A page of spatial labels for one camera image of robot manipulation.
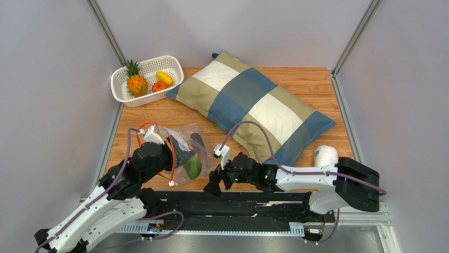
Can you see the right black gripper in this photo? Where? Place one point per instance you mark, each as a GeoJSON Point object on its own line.
{"type": "Point", "coordinates": [224, 175]}

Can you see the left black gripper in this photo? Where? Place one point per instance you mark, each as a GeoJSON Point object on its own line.
{"type": "Point", "coordinates": [181, 156]}

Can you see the clear orange zip bag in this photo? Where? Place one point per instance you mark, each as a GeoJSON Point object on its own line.
{"type": "Point", "coordinates": [192, 155]}

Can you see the fake mango green orange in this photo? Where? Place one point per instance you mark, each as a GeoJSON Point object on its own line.
{"type": "Point", "coordinates": [193, 167]}

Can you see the purple fake eggplant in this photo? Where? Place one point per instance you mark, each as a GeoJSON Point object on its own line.
{"type": "Point", "coordinates": [197, 142]}

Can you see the orange fake pumpkin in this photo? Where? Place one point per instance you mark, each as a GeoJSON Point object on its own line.
{"type": "Point", "coordinates": [159, 86]}

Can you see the yellow fake corn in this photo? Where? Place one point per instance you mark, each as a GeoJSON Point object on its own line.
{"type": "Point", "coordinates": [163, 77]}

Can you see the fake pineapple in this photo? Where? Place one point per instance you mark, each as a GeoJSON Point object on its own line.
{"type": "Point", "coordinates": [136, 84]}

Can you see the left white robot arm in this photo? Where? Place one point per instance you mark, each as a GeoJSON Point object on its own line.
{"type": "Point", "coordinates": [118, 199]}

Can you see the blue beige checked pillow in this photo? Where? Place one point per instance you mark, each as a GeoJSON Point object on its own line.
{"type": "Point", "coordinates": [272, 124]}

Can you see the white plastic basket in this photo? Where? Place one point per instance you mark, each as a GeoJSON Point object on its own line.
{"type": "Point", "coordinates": [147, 69]}

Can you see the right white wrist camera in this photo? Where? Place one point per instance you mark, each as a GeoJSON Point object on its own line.
{"type": "Point", "coordinates": [222, 152]}

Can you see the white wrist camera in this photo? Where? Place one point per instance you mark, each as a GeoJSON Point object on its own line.
{"type": "Point", "coordinates": [150, 135]}
{"type": "Point", "coordinates": [222, 152]}

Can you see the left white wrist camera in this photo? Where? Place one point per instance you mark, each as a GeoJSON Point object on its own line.
{"type": "Point", "coordinates": [150, 135]}

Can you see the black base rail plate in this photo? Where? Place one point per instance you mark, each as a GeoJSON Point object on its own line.
{"type": "Point", "coordinates": [235, 213]}

